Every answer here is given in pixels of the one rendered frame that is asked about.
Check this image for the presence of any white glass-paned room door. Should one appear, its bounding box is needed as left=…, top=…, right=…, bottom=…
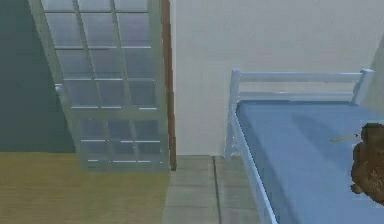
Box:
left=27, top=0, right=171, bottom=172

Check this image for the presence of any white bed with blue mattress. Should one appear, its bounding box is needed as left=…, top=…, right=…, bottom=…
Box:
left=223, top=67, right=384, bottom=224

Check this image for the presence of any tan pencil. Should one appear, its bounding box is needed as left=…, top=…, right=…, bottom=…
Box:
left=329, top=132, right=361, bottom=143

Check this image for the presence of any brown teddy bear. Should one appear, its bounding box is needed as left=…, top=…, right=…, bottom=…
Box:
left=349, top=122, right=384, bottom=207

